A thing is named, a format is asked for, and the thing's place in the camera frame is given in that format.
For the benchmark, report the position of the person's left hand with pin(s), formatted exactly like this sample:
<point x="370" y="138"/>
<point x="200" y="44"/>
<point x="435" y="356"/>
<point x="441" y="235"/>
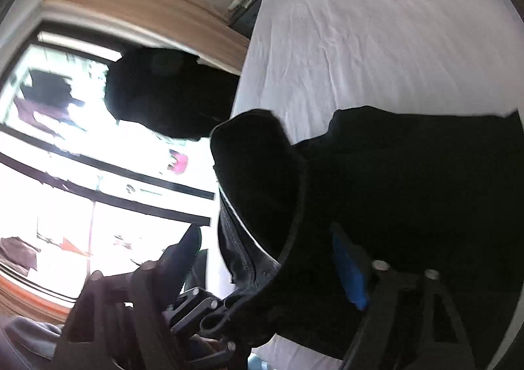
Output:
<point x="207" y="346"/>

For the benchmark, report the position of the black framed glass window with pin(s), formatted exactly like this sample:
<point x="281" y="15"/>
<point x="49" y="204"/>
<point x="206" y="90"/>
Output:
<point x="105" y="196"/>

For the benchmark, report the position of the white bed sheet mattress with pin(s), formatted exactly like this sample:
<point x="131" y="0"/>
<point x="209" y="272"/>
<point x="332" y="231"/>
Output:
<point x="310" y="58"/>

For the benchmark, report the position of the black pants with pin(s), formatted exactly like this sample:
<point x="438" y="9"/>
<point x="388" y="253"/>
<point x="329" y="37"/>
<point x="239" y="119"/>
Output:
<point x="436" y="204"/>

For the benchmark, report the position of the beige curtain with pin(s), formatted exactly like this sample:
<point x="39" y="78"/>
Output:
<point x="190" y="24"/>

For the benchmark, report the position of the dark grey bedside table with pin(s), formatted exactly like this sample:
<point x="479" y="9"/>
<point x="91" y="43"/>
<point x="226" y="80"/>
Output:
<point x="243" y="16"/>

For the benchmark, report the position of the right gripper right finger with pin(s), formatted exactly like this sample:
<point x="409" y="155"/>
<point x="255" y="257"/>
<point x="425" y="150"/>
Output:
<point x="353" y="268"/>

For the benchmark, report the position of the hanging dark clothes outside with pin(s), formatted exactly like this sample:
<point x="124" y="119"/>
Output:
<point x="49" y="95"/>

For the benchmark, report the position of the black chair with clothes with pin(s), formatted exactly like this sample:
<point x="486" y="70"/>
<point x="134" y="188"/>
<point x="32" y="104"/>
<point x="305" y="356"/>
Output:
<point x="170" y="92"/>

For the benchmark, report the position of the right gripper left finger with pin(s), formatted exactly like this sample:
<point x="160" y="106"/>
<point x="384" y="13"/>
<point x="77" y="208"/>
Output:
<point x="175" y="264"/>

